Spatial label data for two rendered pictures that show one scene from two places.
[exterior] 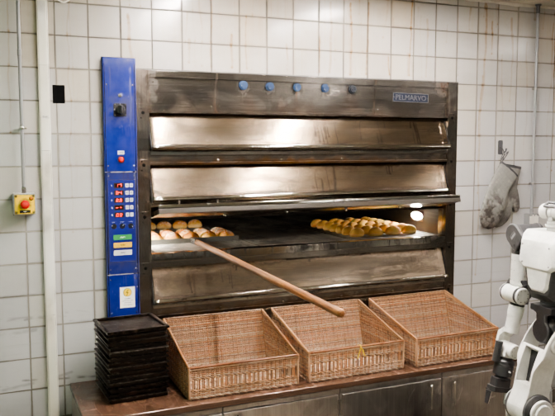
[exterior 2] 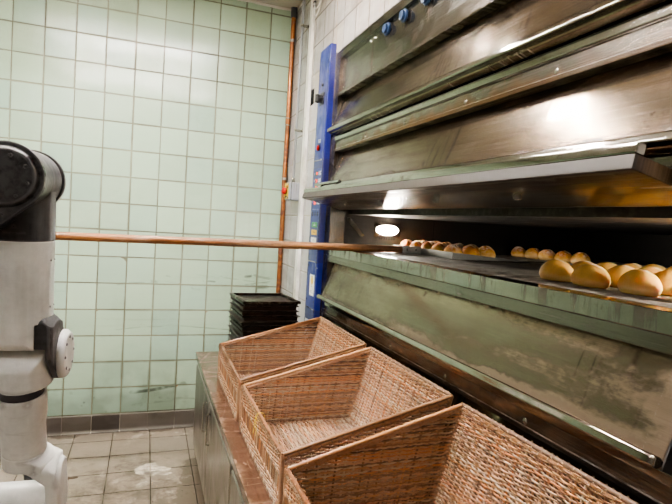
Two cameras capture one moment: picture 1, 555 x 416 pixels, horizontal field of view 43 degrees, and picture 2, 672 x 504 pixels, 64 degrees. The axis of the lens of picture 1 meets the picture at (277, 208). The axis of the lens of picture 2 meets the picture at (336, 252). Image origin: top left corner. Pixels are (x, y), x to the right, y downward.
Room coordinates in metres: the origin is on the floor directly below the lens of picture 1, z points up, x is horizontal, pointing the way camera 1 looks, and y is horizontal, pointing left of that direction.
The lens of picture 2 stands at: (3.70, -1.89, 1.29)
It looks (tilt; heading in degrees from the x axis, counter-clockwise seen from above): 3 degrees down; 94
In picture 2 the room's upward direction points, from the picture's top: 4 degrees clockwise
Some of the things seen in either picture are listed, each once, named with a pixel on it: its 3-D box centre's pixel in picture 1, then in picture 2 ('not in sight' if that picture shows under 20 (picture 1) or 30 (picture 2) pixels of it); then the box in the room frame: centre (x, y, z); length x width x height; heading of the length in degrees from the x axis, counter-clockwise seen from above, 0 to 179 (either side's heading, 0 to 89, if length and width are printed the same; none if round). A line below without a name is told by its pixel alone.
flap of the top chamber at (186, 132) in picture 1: (311, 132); (435, 66); (3.86, -0.19, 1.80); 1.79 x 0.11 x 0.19; 113
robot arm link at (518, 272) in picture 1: (518, 277); (22, 310); (3.17, -1.10, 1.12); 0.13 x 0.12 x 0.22; 18
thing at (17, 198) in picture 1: (24, 203); (292, 191); (3.23, 1.17, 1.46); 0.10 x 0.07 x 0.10; 113
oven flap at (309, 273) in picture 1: (310, 272); (417, 314); (3.86, -0.19, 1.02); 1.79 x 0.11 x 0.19; 113
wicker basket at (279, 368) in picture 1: (229, 350); (285, 361); (3.39, 0.24, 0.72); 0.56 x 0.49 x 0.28; 113
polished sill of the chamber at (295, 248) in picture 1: (309, 247); (427, 270); (3.89, -0.18, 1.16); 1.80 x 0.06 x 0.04; 113
